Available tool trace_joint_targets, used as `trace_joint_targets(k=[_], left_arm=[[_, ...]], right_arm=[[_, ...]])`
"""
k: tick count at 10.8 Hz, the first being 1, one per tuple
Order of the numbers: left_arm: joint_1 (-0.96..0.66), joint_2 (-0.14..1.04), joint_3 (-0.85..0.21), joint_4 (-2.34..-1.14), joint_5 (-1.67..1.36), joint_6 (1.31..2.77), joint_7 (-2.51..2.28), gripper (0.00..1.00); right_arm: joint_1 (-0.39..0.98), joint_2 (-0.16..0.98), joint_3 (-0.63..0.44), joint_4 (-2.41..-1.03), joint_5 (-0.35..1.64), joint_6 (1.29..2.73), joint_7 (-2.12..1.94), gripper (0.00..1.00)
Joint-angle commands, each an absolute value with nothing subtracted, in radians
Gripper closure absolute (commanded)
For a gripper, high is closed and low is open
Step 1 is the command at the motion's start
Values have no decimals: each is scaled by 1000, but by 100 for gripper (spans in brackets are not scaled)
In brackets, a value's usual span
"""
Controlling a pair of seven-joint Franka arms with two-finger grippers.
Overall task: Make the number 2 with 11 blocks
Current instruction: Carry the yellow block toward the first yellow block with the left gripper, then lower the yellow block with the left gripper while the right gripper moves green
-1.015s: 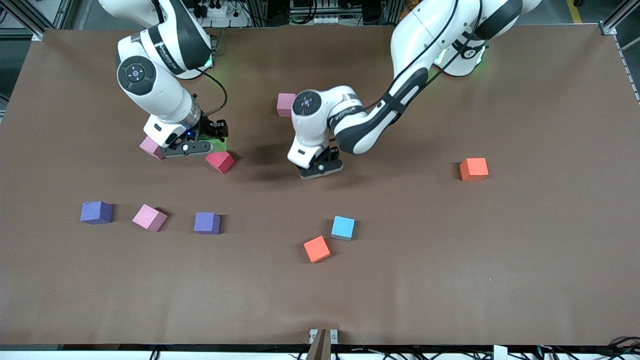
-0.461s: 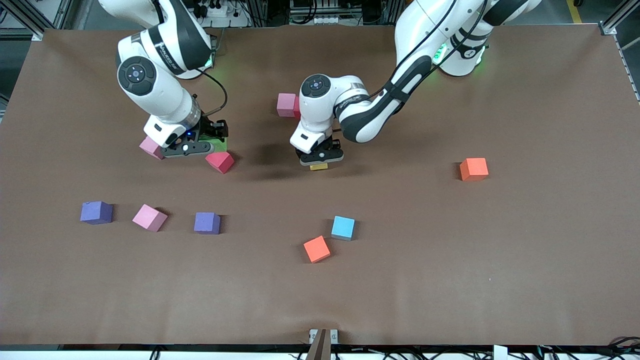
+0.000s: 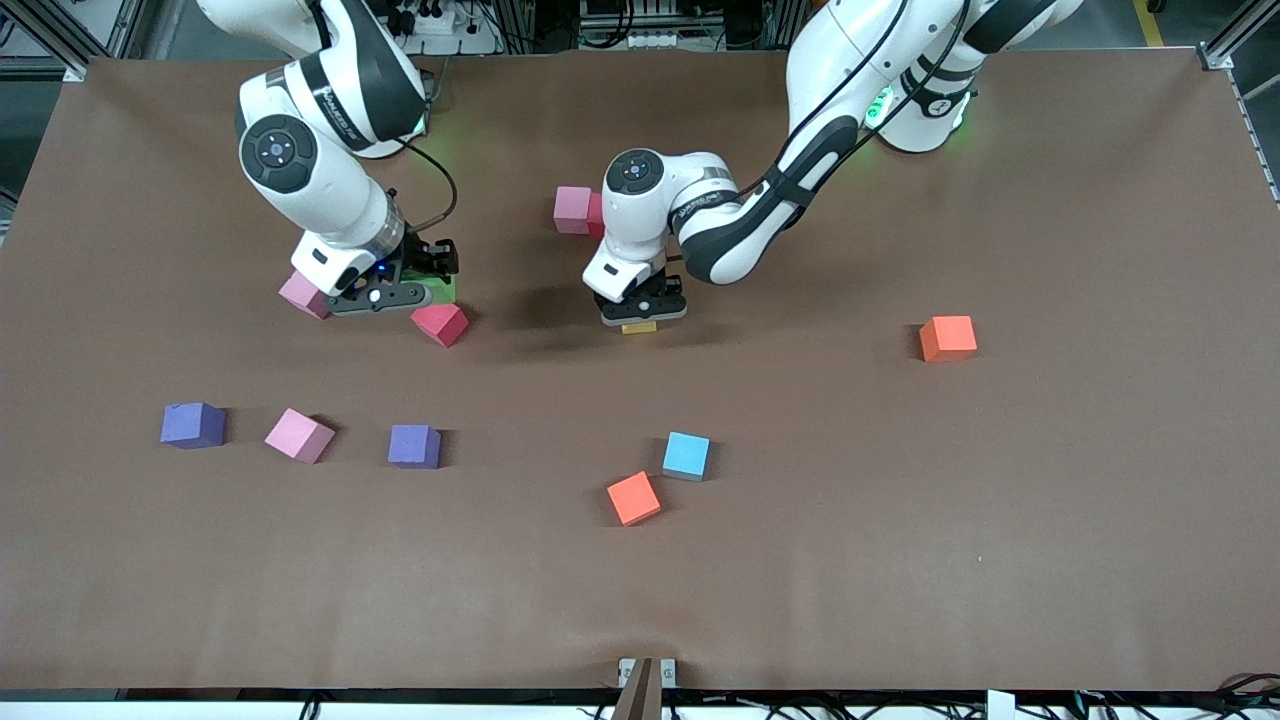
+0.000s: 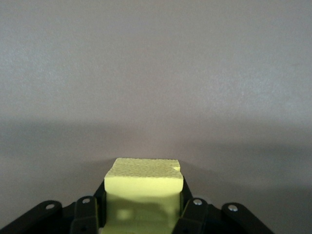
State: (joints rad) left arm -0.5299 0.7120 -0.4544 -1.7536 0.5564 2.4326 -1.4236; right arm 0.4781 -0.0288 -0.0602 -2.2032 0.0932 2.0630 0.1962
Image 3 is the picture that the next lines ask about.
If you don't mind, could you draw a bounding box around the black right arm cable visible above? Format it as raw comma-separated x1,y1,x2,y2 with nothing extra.
400,138,459,233

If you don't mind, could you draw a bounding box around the pink foam cube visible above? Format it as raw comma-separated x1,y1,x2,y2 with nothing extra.
277,271,332,321
553,186,593,235
264,408,337,465

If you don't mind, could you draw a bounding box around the purple foam cube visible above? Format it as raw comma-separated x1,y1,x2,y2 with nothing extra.
160,402,228,450
387,424,442,470

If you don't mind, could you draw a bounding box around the brown paper table cover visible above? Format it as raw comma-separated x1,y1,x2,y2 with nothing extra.
0,48,1280,693

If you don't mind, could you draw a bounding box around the orange foam cube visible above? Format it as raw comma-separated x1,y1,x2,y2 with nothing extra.
919,315,979,363
606,471,663,527

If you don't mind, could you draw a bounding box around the white power strip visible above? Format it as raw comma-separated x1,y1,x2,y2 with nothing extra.
385,0,501,57

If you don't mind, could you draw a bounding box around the metal equipment rack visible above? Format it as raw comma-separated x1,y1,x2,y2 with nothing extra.
578,0,691,51

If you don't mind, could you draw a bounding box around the aluminium frame post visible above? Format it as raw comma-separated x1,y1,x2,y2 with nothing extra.
20,0,151,83
1198,0,1280,73

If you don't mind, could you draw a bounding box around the metal table edge bracket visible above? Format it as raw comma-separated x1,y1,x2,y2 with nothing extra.
612,656,678,720

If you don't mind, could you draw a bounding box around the blue foam cube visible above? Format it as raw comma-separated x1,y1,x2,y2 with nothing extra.
662,431,711,483

